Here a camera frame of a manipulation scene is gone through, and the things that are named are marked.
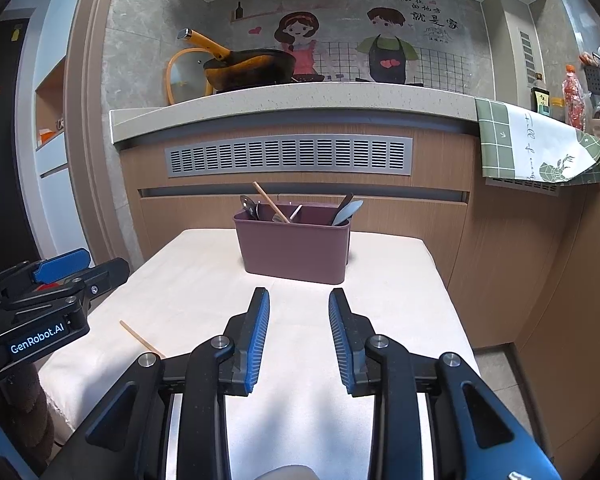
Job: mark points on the blue plastic spoon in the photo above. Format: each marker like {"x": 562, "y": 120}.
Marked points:
{"x": 347, "y": 212}

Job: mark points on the white tablecloth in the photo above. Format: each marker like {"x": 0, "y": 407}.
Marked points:
{"x": 297, "y": 410}

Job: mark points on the green checked dish towel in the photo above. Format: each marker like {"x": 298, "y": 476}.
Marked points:
{"x": 521, "y": 145}

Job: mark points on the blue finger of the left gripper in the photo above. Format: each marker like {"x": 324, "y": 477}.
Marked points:
{"x": 56, "y": 269}
{"x": 104, "y": 278}

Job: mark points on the wooden chopstick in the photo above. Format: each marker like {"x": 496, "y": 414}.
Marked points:
{"x": 268, "y": 200}
{"x": 146, "y": 344}

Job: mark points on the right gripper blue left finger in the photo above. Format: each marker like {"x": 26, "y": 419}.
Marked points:
{"x": 240, "y": 371}

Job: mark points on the red snack bag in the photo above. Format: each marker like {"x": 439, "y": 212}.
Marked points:
{"x": 574, "y": 99}

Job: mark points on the yellow rimmed glass lid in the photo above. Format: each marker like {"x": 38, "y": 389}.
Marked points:
{"x": 184, "y": 76}

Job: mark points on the black wok yellow handle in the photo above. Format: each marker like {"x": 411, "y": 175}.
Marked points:
{"x": 230, "y": 70}

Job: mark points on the maroon plastic utensil holder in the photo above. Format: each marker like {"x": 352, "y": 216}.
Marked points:
{"x": 310, "y": 249}

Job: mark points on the wooden kitchen cabinet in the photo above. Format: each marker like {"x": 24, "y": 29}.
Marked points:
{"x": 509, "y": 264}

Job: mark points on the grey ventilation grille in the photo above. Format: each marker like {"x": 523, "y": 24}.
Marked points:
{"x": 306, "y": 152}

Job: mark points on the cartoon couple wall sticker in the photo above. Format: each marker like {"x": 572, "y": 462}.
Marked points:
{"x": 390, "y": 41}

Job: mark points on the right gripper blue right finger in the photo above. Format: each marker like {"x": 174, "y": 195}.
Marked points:
{"x": 350, "y": 331}

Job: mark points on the light wooden spoon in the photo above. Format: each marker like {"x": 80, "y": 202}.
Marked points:
{"x": 346, "y": 200}

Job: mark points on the white plastic spoon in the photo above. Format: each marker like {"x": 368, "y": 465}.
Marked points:
{"x": 295, "y": 213}

